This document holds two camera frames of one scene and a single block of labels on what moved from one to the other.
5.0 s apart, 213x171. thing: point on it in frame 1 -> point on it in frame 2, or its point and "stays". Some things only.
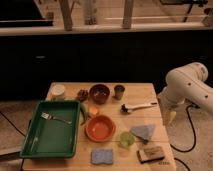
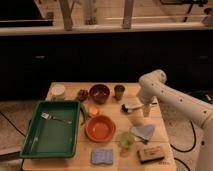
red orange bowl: x=100 y=128 stays
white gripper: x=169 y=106 -> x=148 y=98
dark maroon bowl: x=99 y=94 stays
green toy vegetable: x=84 y=110 stays
